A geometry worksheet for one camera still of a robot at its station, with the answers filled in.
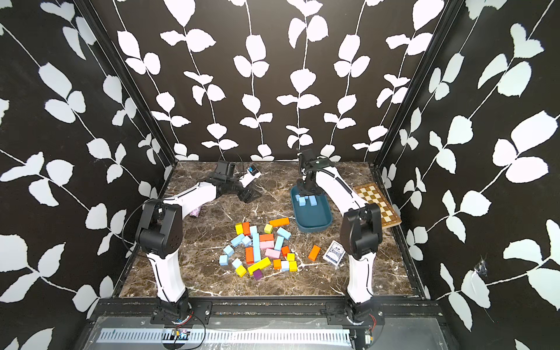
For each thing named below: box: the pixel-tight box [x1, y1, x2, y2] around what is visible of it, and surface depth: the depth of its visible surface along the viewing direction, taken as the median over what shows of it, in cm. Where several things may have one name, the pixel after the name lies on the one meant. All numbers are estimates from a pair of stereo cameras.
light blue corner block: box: [219, 254, 229, 267], surface depth 86 cm
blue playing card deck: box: [322, 239, 346, 267], surface depth 88 cm
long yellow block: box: [247, 256, 272, 275], surface depth 86 cm
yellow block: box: [234, 222, 244, 235], surface depth 95 cm
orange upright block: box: [245, 246, 255, 265], surface depth 87 cm
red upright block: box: [242, 221, 251, 237], surface depth 95 cm
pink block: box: [264, 247, 281, 259], surface depth 88 cm
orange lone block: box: [307, 244, 321, 262], surface depth 90 cm
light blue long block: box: [230, 233, 245, 248], surface depth 92 cm
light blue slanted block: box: [274, 236, 285, 251], surface depth 92 cm
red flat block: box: [259, 233, 275, 242], surface depth 93 cm
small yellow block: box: [235, 264, 248, 278], surface depth 83 cm
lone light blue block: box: [308, 194, 318, 207], surface depth 106 cm
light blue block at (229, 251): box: [223, 245, 235, 258], surface depth 88 cm
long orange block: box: [269, 217, 291, 227], surface depth 100 cm
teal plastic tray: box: [290, 175, 334, 233], surface depth 101 cm
